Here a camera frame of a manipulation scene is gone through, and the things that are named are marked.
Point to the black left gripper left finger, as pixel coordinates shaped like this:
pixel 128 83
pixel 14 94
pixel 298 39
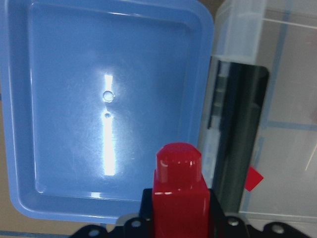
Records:
pixel 146 208

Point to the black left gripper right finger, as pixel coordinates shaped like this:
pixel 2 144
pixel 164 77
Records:
pixel 215 206

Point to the red toy block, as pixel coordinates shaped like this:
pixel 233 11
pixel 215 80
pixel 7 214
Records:
pixel 181 199
pixel 253 178

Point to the clear plastic storage box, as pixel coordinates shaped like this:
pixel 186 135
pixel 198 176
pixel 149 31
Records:
pixel 280 35

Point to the blue plastic tray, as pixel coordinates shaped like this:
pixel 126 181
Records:
pixel 91 90

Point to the black box latch handle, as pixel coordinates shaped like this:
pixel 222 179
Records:
pixel 237 104

